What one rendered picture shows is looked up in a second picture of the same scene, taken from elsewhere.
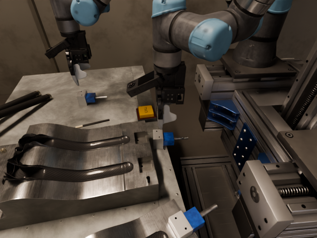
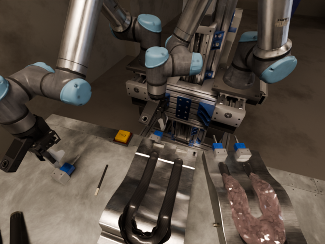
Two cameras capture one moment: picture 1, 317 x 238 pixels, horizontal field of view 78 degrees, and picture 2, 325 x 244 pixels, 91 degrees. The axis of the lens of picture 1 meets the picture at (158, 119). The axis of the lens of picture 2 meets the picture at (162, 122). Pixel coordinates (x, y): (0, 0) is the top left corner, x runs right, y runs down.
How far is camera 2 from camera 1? 51 cm
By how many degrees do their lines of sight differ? 45
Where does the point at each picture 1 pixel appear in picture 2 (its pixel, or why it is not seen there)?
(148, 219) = (211, 166)
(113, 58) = not seen: outside the picture
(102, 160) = (164, 175)
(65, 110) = (58, 200)
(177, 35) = (179, 69)
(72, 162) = (157, 194)
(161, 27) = (164, 70)
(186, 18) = (180, 58)
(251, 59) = not seen: hidden behind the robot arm
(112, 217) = (195, 189)
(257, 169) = (221, 106)
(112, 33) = not seen: outside the picture
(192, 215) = (216, 145)
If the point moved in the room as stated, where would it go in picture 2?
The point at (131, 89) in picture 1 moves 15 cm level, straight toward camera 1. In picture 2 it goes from (149, 120) to (188, 130)
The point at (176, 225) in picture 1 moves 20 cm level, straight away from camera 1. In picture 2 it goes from (221, 154) to (184, 131)
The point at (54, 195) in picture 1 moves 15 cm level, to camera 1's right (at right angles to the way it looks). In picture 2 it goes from (185, 210) to (199, 173)
